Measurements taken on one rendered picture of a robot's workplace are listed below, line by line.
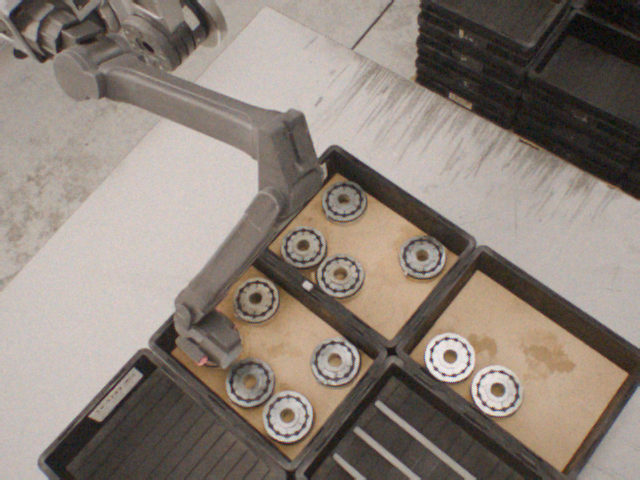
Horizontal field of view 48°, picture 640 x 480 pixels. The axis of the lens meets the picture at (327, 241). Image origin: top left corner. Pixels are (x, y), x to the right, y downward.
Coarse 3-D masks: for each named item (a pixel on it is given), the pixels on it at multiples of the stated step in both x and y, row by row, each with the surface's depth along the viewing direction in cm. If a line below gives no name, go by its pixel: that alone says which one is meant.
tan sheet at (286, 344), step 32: (288, 320) 155; (320, 320) 154; (256, 352) 152; (288, 352) 152; (224, 384) 150; (288, 384) 149; (320, 384) 148; (352, 384) 148; (256, 416) 147; (288, 416) 146; (320, 416) 146; (288, 448) 144
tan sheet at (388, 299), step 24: (312, 216) 165; (384, 216) 163; (336, 240) 162; (360, 240) 161; (384, 240) 161; (384, 264) 158; (384, 288) 156; (408, 288) 155; (360, 312) 154; (384, 312) 154; (408, 312) 153; (384, 336) 151
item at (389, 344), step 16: (320, 160) 159; (352, 160) 159; (400, 192) 155; (448, 224) 151; (272, 256) 150; (464, 256) 147; (448, 272) 146; (320, 288) 146; (432, 288) 144; (336, 304) 145; (352, 320) 143; (416, 320) 142; (400, 336) 142
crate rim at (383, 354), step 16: (288, 272) 149; (304, 288) 148; (320, 304) 145; (368, 336) 141; (160, 352) 144; (384, 352) 140; (176, 368) 142; (368, 368) 139; (192, 384) 140; (208, 400) 139; (336, 416) 135; (320, 432) 136; (272, 448) 134; (304, 448) 134; (288, 464) 133
